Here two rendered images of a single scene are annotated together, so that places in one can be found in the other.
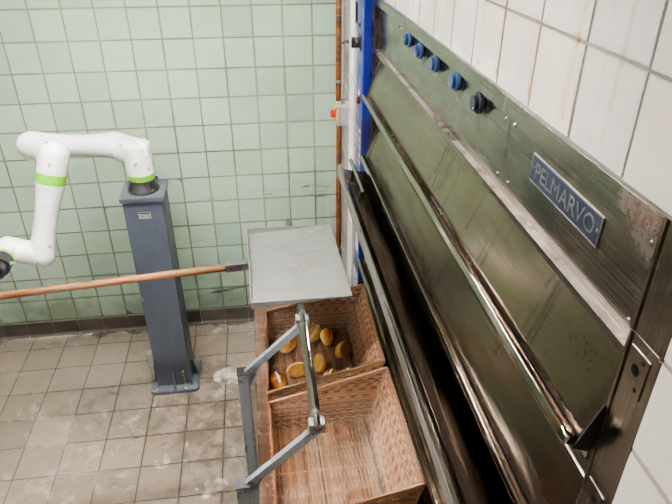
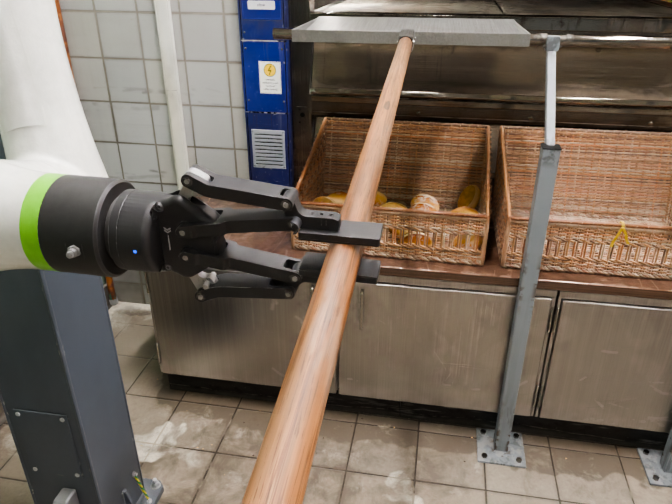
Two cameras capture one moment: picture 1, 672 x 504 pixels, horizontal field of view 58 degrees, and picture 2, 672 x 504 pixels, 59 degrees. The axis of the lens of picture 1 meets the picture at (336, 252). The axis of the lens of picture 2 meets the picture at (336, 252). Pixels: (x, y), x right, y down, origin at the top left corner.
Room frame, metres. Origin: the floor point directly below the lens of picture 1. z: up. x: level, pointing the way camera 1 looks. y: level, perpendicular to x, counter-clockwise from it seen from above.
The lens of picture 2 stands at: (1.71, 1.78, 1.37)
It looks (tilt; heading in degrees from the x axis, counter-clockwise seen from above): 27 degrees down; 288
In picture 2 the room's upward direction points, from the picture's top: straight up
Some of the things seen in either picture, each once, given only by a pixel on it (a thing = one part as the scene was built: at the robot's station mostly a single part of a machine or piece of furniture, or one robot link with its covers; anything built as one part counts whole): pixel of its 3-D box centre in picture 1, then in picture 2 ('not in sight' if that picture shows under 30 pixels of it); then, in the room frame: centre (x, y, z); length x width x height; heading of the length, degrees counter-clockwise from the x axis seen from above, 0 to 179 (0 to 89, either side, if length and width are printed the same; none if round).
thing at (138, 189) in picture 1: (144, 178); not in sight; (2.71, 0.93, 1.23); 0.26 x 0.15 x 0.06; 8
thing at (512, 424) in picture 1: (429, 246); not in sight; (1.53, -0.27, 1.54); 1.79 x 0.11 x 0.19; 8
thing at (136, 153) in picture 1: (136, 158); not in sight; (2.66, 0.93, 1.36); 0.16 x 0.13 x 0.19; 53
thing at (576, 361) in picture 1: (437, 163); not in sight; (1.53, -0.27, 1.80); 1.79 x 0.11 x 0.19; 8
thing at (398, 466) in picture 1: (338, 452); (596, 196); (1.48, -0.01, 0.72); 0.56 x 0.49 x 0.28; 8
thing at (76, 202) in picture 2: (0, 264); (100, 224); (2.08, 1.36, 1.13); 0.12 x 0.06 x 0.09; 98
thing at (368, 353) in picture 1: (319, 346); (395, 183); (2.06, 0.07, 0.72); 0.56 x 0.49 x 0.28; 6
